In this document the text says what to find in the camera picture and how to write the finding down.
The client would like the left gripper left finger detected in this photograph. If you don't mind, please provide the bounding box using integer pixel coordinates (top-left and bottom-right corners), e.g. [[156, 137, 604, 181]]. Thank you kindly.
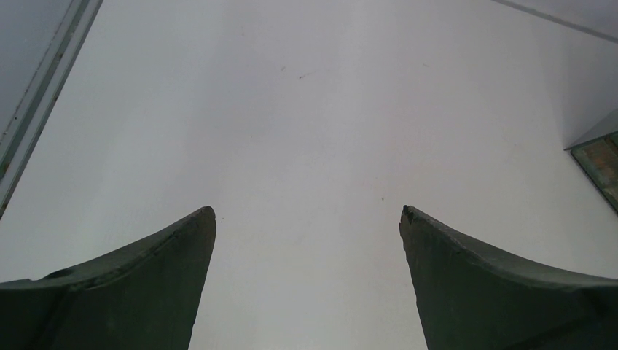
[[1, 206, 216, 349]]

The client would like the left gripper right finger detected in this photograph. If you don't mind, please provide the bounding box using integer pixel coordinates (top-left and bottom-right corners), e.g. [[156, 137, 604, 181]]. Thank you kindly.
[[399, 206, 617, 349]]

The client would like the clear acrylic organizer box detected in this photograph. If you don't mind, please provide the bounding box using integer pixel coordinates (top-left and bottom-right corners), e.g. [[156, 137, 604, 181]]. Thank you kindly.
[[565, 109, 617, 214]]

